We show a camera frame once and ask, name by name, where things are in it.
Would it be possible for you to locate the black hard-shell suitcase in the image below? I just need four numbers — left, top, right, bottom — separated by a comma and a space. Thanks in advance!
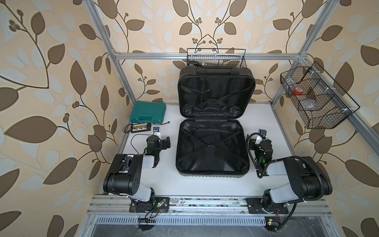
175, 62, 256, 178

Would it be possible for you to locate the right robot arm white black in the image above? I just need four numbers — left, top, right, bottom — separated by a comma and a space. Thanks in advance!
245, 130, 333, 212

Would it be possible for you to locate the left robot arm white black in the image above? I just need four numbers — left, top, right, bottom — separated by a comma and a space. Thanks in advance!
103, 135, 171, 204

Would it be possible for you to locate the small box of brass bits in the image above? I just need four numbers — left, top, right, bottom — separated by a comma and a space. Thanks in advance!
131, 123, 152, 133

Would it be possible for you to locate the green plastic tool case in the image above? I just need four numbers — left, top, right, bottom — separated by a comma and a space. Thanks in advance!
129, 101, 166, 124

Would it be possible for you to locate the clear plastic bag in basket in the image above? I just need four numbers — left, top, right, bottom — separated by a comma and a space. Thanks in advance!
300, 98, 319, 111

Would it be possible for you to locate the red object in basket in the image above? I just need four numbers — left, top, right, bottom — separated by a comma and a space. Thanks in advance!
293, 87, 304, 95

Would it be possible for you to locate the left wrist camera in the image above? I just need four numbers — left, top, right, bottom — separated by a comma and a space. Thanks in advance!
153, 126, 161, 138

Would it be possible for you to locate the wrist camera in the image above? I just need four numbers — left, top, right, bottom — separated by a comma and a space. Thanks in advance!
258, 129, 267, 140
153, 126, 161, 138

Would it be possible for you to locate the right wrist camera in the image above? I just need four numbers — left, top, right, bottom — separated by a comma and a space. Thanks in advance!
258, 129, 267, 140

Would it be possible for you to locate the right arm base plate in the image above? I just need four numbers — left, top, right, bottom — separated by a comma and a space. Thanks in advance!
245, 197, 289, 214

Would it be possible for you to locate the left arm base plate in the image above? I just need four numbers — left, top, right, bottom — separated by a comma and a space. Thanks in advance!
129, 197, 170, 213

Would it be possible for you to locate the right wire basket black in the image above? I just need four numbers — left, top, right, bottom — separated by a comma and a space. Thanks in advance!
280, 62, 360, 129

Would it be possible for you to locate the wire basket black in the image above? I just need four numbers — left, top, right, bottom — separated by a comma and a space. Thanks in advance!
185, 47, 247, 68
280, 62, 360, 129

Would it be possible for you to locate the aluminium frame rail front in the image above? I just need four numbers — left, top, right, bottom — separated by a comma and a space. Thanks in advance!
87, 195, 332, 217

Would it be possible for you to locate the back wire basket black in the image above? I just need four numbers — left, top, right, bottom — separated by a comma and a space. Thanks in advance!
185, 47, 247, 68

